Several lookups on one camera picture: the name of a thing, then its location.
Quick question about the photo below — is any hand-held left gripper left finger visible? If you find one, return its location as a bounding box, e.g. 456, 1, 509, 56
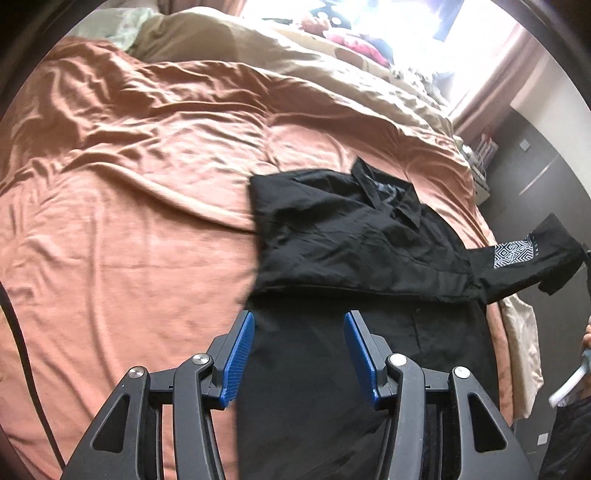
60, 310, 256, 480

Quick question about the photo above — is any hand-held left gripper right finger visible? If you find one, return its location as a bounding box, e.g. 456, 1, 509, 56
344, 310, 541, 480

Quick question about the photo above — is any black shirt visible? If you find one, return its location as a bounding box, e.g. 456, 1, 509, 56
233, 157, 589, 480

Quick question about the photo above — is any cream under sheet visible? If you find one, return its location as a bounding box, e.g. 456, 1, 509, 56
501, 295, 546, 416

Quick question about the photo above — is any person's black padded clothing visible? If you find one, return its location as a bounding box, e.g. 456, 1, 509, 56
538, 390, 591, 480

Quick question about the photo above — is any orange bed sheet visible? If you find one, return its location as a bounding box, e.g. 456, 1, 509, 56
0, 37, 502, 480

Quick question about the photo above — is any dark wardrobe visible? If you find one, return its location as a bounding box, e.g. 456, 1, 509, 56
485, 106, 591, 324

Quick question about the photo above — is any white nightstand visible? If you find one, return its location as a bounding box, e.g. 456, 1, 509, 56
462, 134, 499, 204

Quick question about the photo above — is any pink curtain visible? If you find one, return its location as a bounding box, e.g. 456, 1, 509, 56
452, 23, 559, 134

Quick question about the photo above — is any beige blanket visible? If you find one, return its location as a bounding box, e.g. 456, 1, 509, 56
134, 7, 455, 139

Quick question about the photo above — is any red floral cushion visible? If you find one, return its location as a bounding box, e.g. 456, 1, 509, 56
323, 30, 393, 65

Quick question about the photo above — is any dark plush toy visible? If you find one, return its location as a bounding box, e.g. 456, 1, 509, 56
300, 0, 356, 33

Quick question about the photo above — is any pale green pillow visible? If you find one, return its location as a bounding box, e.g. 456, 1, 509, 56
74, 7, 162, 51

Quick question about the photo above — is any black cable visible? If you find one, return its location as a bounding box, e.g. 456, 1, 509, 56
0, 281, 65, 467

